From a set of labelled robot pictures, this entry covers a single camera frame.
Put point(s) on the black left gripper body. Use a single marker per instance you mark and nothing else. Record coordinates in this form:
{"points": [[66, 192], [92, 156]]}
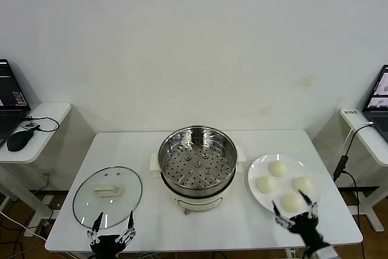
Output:
{"points": [[106, 245]]}

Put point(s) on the white side table with label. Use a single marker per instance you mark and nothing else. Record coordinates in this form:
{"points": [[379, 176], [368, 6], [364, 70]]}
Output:
{"points": [[373, 150]]}

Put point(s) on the black computer mouse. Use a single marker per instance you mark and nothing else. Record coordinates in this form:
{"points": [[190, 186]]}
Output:
{"points": [[18, 141]]}

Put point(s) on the black laptop with dark screen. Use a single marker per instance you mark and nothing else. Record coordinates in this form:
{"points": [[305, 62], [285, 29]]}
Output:
{"points": [[9, 95]]}

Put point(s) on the white floor power strip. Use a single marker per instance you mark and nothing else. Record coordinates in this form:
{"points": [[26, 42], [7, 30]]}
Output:
{"points": [[48, 201]]}

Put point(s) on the stainless steel steamer basket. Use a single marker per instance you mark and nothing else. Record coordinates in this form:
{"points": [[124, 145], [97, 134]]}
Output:
{"points": [[212, 177]]}

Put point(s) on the round white plate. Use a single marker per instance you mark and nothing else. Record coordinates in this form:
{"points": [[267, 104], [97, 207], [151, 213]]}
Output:
{"points": [[263, 204]]}

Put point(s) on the white steamed baozi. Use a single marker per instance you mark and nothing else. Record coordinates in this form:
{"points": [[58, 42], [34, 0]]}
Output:
{"points": [[277, 169], [291, 203], [266, 184], [301, 183]]}

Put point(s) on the grey laptop with light screen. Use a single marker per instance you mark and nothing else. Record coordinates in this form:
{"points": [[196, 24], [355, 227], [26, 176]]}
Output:
{"points": [[379, 119]]}

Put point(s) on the small black usb hub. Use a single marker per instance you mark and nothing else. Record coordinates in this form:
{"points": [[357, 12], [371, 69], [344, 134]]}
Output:
{"points": [[29, 125]]}

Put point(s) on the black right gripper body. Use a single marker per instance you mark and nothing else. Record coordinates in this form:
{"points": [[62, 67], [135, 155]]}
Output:
{"points": [[306, 231]]}

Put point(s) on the round glass pot lid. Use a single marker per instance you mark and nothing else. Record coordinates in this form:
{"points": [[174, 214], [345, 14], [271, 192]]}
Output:
{"points": [[121, 207]]}

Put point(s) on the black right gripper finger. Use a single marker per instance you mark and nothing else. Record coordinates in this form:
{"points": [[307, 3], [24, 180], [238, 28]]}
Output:
{"points": [[276, 208], [305, 197]]}

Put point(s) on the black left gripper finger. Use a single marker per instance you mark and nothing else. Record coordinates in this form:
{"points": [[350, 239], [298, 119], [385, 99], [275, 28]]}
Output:
{"points": [[131, 221], [98, 220]]}

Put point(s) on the white side table with mouse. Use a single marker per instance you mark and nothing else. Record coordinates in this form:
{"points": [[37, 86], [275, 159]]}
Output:
{"points": [[57, 108]]}

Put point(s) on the cream electric cooking pot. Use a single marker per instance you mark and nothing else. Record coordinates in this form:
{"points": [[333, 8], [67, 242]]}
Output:
{"points": [[197, 203]]}

